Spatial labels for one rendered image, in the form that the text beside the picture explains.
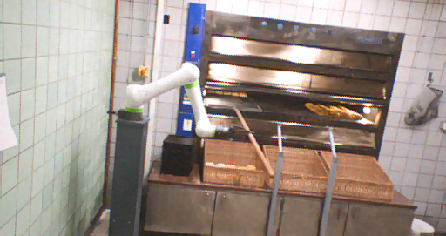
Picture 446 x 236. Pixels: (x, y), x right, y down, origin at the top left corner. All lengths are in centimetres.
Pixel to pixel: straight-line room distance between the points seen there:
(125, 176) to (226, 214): 108
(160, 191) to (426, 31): 294
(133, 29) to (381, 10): 236
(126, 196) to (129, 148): 36
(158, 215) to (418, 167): 270
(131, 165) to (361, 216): 213
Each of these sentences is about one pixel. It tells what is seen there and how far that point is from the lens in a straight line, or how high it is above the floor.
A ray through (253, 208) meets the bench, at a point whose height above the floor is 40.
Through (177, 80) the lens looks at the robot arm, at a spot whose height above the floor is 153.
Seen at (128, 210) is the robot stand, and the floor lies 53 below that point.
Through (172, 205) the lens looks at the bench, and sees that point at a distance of 342.
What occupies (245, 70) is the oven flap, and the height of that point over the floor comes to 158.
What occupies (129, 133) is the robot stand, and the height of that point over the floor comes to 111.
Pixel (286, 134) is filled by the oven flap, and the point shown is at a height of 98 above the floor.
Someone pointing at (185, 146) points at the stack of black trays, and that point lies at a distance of 337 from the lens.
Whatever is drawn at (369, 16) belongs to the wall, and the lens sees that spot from 399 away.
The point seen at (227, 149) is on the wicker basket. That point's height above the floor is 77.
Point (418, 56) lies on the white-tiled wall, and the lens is 422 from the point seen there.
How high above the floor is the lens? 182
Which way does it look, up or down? 10 degrees down
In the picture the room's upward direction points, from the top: 7 degrees clockwise
